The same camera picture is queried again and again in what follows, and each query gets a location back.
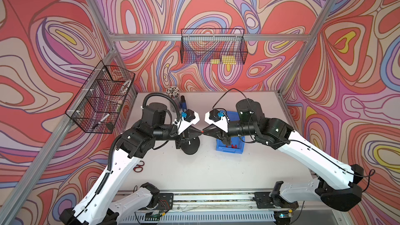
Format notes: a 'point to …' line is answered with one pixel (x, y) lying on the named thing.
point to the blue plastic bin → (237, 144)
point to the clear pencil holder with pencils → (173, 92)
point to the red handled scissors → (138, 167)
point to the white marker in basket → (101, 120)
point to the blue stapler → (183, 103)
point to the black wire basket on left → (95, 110)
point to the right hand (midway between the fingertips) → (206, 134)
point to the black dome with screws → (190, 146)
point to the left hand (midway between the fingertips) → (201, 132)
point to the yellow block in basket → (228, 59)
